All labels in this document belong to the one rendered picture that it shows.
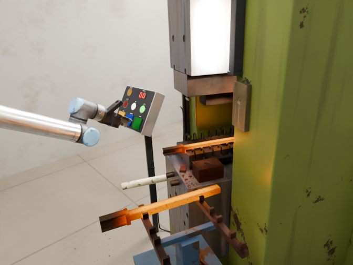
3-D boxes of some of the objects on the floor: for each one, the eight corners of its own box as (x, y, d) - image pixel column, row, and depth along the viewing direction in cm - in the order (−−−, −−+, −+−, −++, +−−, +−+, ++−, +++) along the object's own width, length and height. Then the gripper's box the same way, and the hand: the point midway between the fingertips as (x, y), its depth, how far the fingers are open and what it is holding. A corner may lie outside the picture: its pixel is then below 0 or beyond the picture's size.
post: (154, 233, 208) (142, 106, 169) (153, 230, 212) (141, 104, 172) (158, 232, 209) (147, 105, 170) (157, 228, 213) (146, 104, 173)
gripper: (94, 120, 144) (124, 129, 159) (102, 124, 138) (132, 132, 153) (99, 106, 144) (129, 116, 159) (107, 109, 138) (137, 119, 153)
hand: (131, 119), depth 155 cm, fingers closed
